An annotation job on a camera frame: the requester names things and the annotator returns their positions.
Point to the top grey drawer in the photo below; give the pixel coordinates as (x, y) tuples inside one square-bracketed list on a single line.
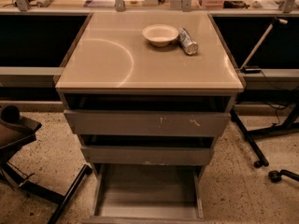
[(150, 123)]

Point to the middle grey drawer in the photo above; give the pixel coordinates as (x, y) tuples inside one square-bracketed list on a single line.
[(147, 155)]

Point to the white pole with base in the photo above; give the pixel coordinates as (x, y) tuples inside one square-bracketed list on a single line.
[(244, 67)]

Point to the open bottom grey drawer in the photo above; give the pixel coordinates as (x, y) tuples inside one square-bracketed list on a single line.
[(146, 194)]

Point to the white bowl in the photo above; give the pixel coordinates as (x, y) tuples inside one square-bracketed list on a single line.
[(160, 35)]

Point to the silver soda can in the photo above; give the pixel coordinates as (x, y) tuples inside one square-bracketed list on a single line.
[(188, 44)]

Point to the black wheeled stand right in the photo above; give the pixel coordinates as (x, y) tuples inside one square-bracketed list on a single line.
[(287, 126)]

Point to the grey drawer cabinet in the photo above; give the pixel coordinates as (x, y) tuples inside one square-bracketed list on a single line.
[(115, 68)]

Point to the black caster wheel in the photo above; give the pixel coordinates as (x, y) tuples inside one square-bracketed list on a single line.
[(276, 176)]

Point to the black stand left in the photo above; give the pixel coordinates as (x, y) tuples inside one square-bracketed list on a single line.
[(53, 161)]

